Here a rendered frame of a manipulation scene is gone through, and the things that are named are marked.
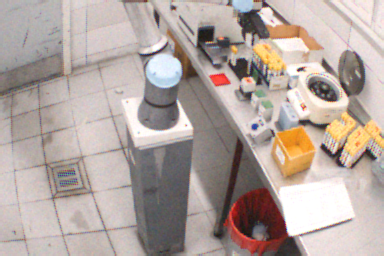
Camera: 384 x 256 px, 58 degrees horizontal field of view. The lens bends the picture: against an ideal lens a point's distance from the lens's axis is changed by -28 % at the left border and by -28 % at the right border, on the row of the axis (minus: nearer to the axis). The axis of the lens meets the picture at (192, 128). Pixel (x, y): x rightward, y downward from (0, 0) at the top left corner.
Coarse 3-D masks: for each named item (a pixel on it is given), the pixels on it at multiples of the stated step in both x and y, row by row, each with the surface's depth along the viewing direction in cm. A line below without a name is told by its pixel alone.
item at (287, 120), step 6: (288, 102) 168; (282, 108) 167; (288, 108) 166; (282, 114) 168; (288, 114) 163; (294, 114) 163; (282, 120) 169; (288, 120) 163; (294, 120) 161; (276, 126) 172; (282, 126) 169; (288, 126) 164; (294, 126) 163
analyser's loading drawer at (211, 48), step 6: (204, 36) 209; (204, 42) 205; (210, 42) 200; (216, 42) 201; (204, 48) 201; (210, 48) 196; (216, 48) 197; (210, 54) 198; (216, 54) 198; (222, 54) 198; (216, 60) 195; (222, 60) 196
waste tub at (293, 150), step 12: (276, 132) 156; (288, 132) 158; (300, 132) 161; (276, 144) 156; (288, 144) 163; (300, 144) 163; (312, 144) 153; (276, 156) 158; (288, 156) 148; (300, 156) 148; (312, 156) 152; (288, 168) 150; (300, 168) 154
